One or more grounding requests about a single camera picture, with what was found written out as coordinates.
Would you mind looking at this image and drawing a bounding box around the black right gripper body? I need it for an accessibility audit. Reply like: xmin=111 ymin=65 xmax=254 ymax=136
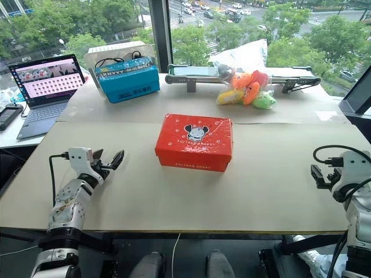
xmin=323 ymin=175 xmax=339 ymax=192

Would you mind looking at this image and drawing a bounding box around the crumpled clear plastic wrapper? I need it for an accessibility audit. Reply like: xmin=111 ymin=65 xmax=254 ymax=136
xmin=0 ymin=88 xmax=26 ymax=107

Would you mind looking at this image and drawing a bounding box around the grey open laptop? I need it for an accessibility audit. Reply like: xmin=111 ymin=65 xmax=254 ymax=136
xmin=8 ymin=53 xmax=88 ymax=141

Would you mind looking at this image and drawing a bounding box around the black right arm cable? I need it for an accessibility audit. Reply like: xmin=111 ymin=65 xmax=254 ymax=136
xmin=312 ymin=144 xmax=371 ymax=203

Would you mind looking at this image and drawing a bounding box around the small conveyor belt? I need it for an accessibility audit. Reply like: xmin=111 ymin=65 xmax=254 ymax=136
xmin=165 ymin=64 xmax=322 ymax=94

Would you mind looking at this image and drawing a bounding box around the blue printed cardboard box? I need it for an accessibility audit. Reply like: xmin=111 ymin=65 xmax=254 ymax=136
xmin=95 ymin=57 xmax=161 ymax=104

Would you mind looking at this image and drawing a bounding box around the red shoe box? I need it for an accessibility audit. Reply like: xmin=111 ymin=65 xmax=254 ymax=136
xmin=154 ymin=113 xmax=234 ymax=173

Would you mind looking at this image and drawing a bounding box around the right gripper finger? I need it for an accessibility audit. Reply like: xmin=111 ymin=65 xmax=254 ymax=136
xmin=310 ymin=164 xmax=326 ymax=189
xmin=328 ymin=167 xmax=343 ymax=182

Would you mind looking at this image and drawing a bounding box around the dark grey rounded shape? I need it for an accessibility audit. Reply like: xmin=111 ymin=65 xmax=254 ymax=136
xmin=205 ymin=249 xmax=236 ymax=278
xmin=135 ymin=251 xmax=166 ymax=278

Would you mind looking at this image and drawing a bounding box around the beige cardboard sheet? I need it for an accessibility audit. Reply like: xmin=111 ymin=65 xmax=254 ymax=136
xmin=0 ymin=120 xmax=371 ymax=236
xmin=56 ymin=72 xmax=352 ymax=126

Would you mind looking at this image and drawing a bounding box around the red plush toy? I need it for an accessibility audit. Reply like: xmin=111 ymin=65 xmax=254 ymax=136
xmin=250 ymin=70 xmax=270 ymax=88

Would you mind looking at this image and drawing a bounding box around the black window frame post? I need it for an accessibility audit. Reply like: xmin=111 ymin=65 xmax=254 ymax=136
xmin=147 ymin=0 xmax=175 ymax=74

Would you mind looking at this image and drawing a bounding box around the dark monitor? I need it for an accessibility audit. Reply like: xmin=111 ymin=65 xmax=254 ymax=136
xmin=338 ymin=68 xmax=371 ymax=140

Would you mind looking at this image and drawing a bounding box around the yellow plush toy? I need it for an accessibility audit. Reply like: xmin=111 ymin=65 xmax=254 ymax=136
xmin=216 ymin=89 xmax=245 ymax=105

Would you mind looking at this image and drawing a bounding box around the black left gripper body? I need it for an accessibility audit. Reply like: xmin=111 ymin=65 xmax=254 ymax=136
xmin=91 ymin=162 xmax=115 ymax=181

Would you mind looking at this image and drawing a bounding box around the black handheld device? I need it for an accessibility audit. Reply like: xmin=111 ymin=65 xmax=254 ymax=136
xmin=0 ymin=103 xmax=24 ymax=131

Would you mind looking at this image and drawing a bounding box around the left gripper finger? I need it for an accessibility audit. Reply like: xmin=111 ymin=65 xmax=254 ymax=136
xmin=92 ymin=148 xmax=104 ymax=166
xmin=104 ymin=149 xmax=126 ymax=171

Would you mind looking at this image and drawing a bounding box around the clear plastic bag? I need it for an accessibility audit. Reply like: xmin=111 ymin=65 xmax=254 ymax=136
xmin=208 ymin=38 xmax=278 ymax=111

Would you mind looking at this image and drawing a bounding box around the white side desk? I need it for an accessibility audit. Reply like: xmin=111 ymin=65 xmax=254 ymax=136
xmin=0 ymin=65 xmax=89 ymax=150

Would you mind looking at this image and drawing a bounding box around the black cable in bin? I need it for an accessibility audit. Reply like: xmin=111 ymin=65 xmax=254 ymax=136
xmin=94 ymin=51 xmax=142 ymax=71

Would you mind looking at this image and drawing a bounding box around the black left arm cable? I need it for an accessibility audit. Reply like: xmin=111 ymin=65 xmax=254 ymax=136
xmin=48 ymin=152 xmax=70 ymax=207

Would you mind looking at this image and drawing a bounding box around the green plush toy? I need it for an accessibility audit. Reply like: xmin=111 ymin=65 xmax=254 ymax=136
xmin=252 ymin=90 xmax=277 ymax=111

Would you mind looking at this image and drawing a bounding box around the thin white cable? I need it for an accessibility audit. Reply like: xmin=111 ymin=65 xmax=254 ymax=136
xmin=170 ymin=232 xmax=182 ymax=278

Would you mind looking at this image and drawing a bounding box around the small orange plush toy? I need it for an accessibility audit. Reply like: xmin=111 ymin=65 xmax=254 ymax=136
xmin=242 ymin=82 xmax=261 ymax=107

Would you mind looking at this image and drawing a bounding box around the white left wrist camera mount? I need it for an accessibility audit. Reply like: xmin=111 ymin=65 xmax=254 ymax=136
xmin=67 ymin=147 xmax=101 ymax=185

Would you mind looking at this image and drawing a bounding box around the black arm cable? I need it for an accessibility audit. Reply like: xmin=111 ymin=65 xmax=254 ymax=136
xmin=48 ymin=152 xmax=70 ymax=207
xmin=312 ymin=144 xmax=371 ymax=203

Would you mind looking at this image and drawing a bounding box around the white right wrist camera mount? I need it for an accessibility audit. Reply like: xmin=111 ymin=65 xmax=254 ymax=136
xmin=330 ymin=150 xmax=371 ymax=195

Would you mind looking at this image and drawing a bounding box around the black table frame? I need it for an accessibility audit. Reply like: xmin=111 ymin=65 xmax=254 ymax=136
xmin=0 ymin=225 xmax=350 ymax=278

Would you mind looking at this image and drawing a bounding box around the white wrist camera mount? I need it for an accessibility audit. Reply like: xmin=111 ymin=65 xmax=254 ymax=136
xmin=330 ymin=150 xmax=371 ymax=195
xmin=67 ymin=147 xmax=101 ymax=185

